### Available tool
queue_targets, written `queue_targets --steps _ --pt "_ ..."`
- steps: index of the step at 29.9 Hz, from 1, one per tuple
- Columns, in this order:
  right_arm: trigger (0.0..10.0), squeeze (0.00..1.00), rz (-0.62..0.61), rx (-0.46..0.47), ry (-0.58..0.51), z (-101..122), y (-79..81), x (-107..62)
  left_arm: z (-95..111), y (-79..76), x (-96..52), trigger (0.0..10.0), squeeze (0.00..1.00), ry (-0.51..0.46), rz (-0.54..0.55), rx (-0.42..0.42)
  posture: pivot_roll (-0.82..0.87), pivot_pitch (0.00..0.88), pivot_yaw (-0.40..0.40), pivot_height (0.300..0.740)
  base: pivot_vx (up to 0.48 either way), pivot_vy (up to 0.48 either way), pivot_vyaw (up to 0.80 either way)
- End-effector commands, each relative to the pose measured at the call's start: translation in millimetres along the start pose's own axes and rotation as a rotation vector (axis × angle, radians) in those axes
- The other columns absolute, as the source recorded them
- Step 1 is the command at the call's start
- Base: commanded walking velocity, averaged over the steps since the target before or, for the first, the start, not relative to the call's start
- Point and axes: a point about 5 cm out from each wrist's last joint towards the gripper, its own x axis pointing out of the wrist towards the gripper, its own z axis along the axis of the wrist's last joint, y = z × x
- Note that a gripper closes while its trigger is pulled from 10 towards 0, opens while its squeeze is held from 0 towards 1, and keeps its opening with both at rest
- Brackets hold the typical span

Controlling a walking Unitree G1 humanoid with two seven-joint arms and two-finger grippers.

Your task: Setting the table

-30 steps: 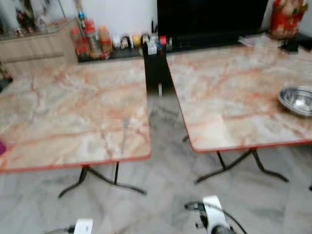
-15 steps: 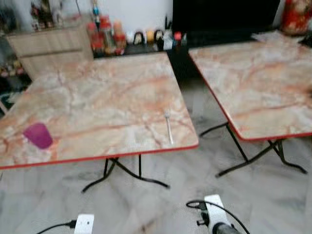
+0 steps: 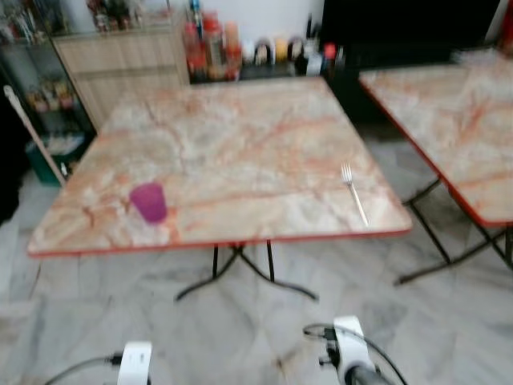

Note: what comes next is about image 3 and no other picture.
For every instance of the orange sauce bottle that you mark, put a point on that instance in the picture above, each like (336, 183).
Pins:
(232, 52)

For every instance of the silver metal fork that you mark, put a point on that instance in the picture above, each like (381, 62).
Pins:
(353, 192)

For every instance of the large black furniture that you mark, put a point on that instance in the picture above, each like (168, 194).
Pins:
(8, 176)

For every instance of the purple plastic cup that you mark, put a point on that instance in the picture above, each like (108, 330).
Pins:
(149, 202)

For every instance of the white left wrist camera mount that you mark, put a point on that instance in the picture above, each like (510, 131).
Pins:
(135, 365)

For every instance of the pale wooden broom stick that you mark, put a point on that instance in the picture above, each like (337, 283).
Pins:
(32, 132)

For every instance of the low black shelf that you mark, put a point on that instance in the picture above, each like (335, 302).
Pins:
(272, 70)

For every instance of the red sauce bottle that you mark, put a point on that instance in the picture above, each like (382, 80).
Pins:
(212, 48)
(192, 52)

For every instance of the small yellow jar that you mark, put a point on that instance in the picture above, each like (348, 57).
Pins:
(280, 50)

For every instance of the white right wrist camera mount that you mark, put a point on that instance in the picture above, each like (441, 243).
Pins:
(349, 345)

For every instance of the small red capped bottle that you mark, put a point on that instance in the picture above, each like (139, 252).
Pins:
(329, 54)

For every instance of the glass display shelf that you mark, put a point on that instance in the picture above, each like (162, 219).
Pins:
(40, 80)

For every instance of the green plastic bin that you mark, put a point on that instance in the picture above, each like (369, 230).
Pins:
(48, 160)

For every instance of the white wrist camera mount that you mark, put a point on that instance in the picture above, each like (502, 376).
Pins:
(135, 365)
(349, 345)

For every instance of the black television screen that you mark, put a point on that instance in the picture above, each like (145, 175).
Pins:
(409, 28)

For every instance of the light wooden cabinet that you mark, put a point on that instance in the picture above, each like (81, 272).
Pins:
(120, 68)

